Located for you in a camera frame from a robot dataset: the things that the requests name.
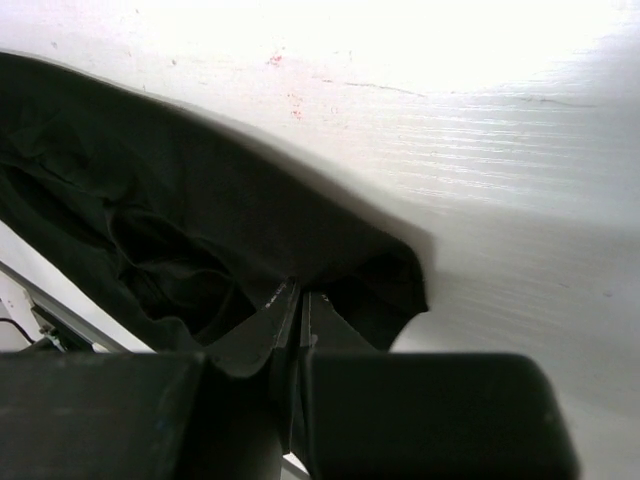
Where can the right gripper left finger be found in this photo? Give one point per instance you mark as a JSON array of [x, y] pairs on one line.
[[245, 350]]

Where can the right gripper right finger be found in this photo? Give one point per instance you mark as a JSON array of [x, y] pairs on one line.
[[323, 330]]

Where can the black t shirt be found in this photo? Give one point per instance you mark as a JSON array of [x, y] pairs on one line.
[[175, 229]]

